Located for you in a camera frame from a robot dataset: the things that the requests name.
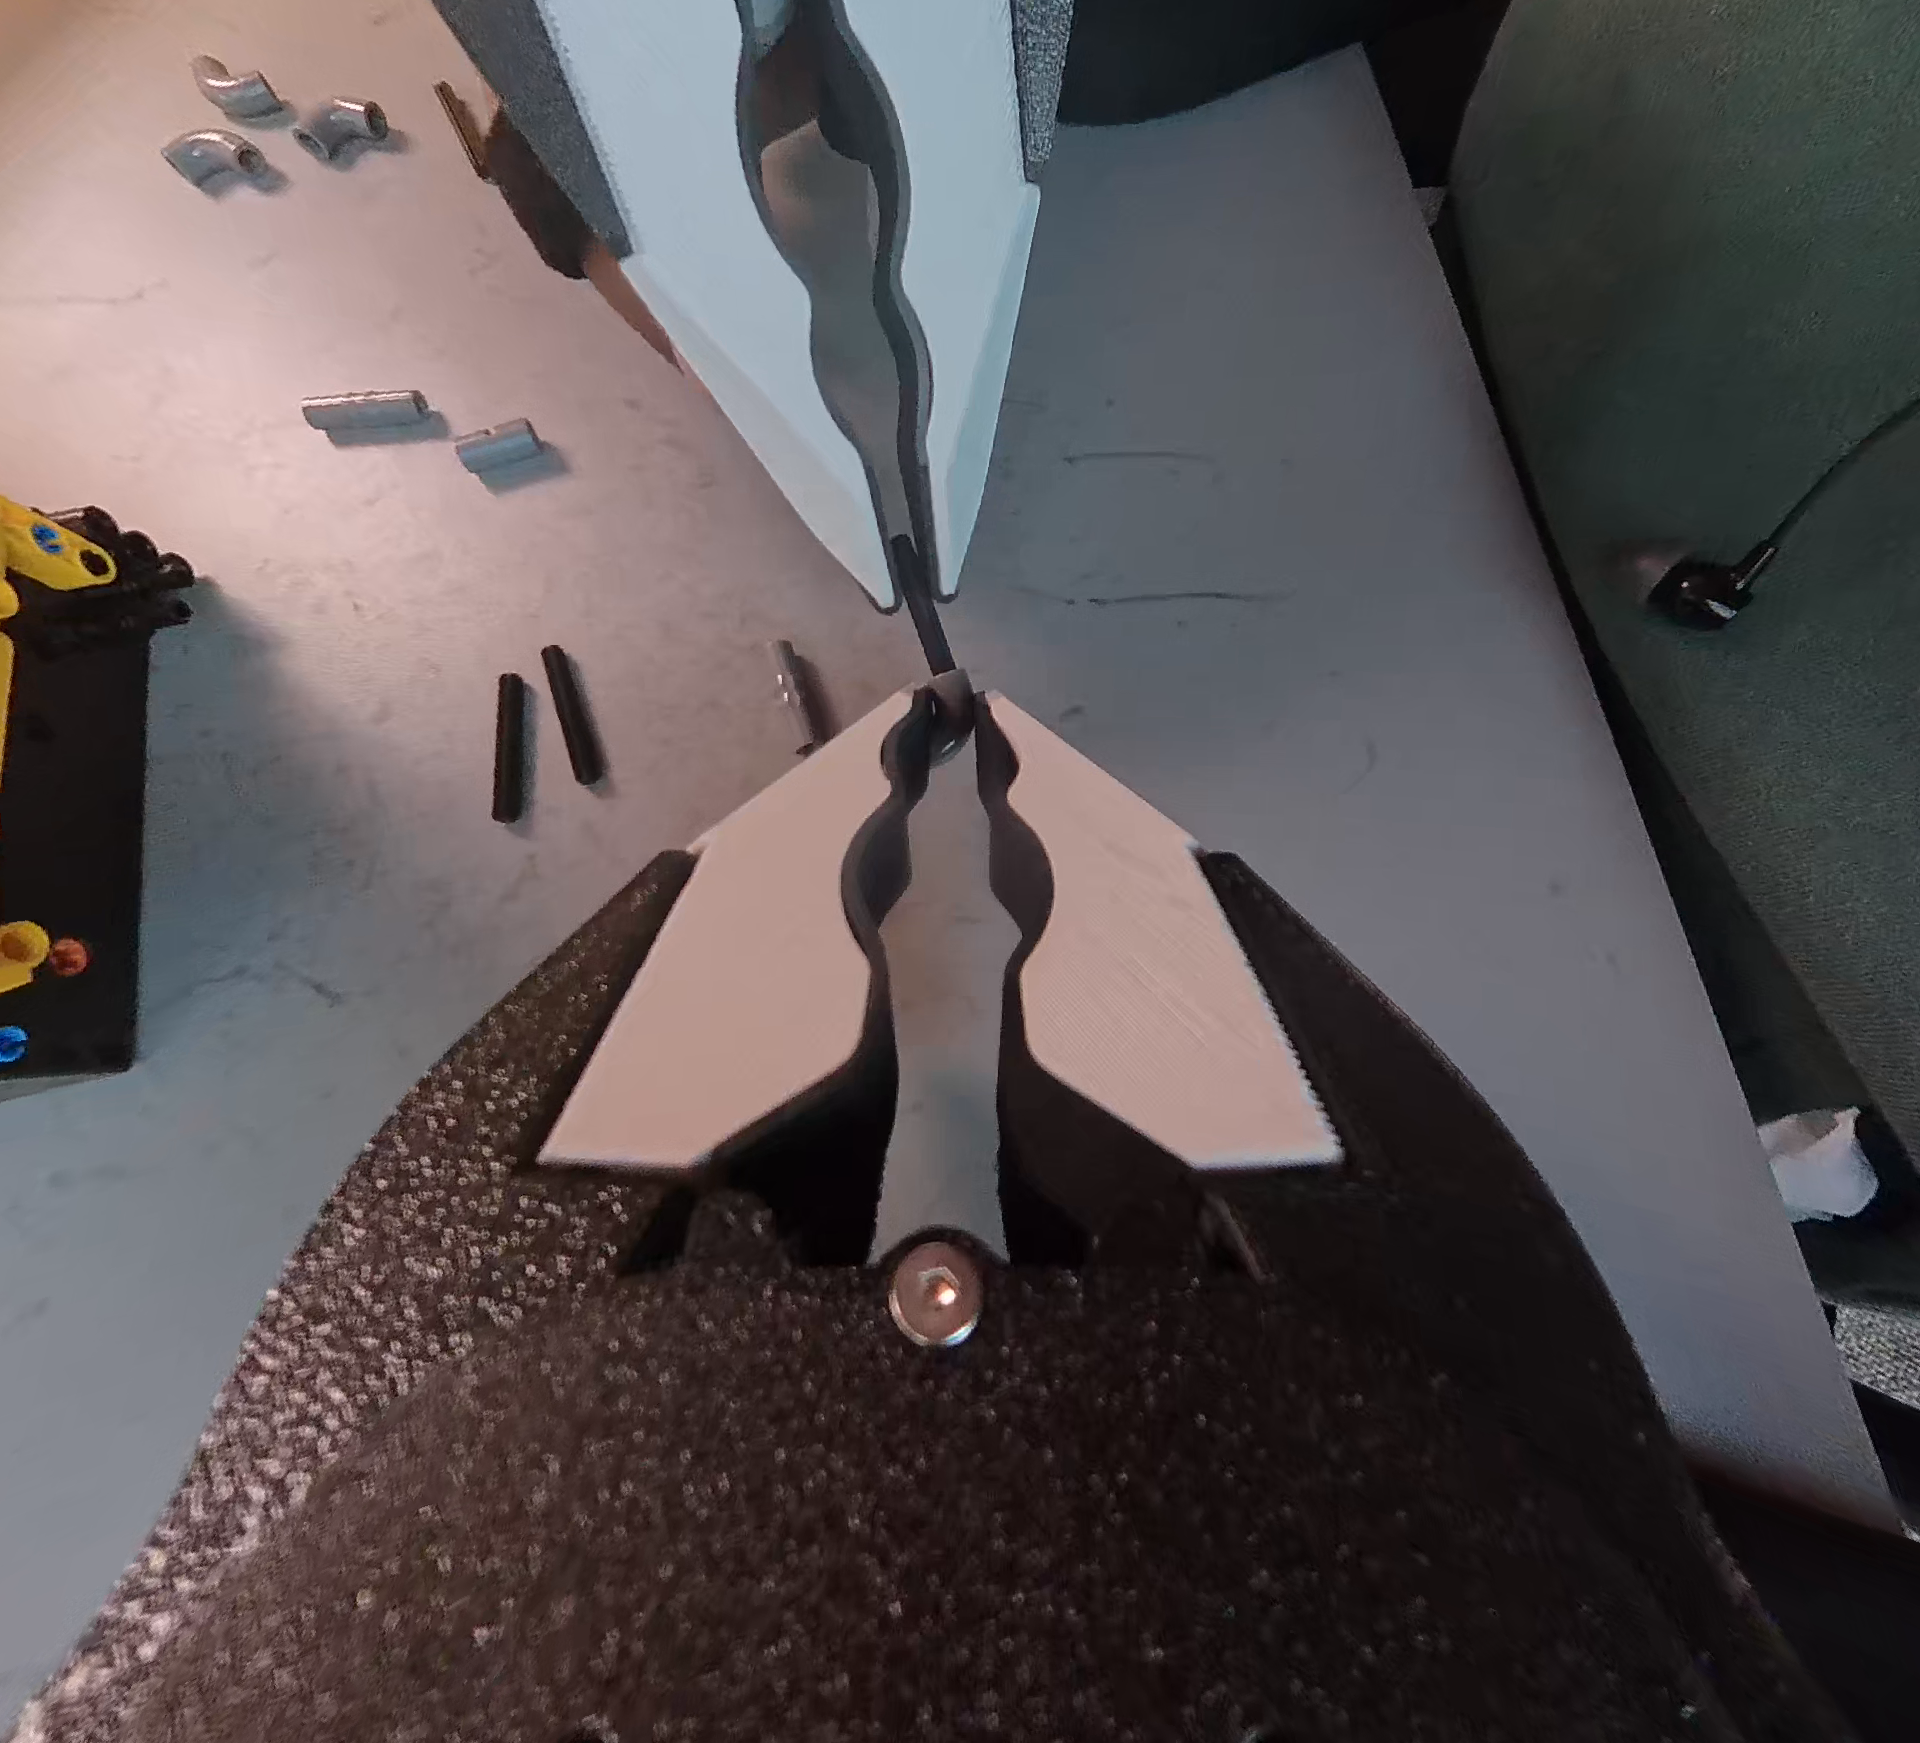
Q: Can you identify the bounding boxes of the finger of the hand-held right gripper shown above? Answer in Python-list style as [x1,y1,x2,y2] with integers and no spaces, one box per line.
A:
[788,0,1043,607]
[489,0,919,618]

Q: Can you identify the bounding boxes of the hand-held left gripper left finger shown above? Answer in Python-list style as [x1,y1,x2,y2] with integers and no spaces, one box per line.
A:
[536,692,932,1271]

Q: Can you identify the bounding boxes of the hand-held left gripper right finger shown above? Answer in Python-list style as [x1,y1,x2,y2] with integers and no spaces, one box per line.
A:
[969,694,1347,1269]

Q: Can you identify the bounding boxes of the yellow lego robot model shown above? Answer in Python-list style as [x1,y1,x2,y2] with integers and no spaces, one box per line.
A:
[0,495,197,1076]

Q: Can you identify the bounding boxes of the person's right hand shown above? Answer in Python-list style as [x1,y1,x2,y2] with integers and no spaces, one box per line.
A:
[434,82,685,384]

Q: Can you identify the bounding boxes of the white crumpled tissue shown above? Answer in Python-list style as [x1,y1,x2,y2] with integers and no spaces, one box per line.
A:
[1755,1104,1883,1226]

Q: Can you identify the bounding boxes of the black wired earphone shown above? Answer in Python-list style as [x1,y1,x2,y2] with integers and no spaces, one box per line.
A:
[1642,400,1920,634]

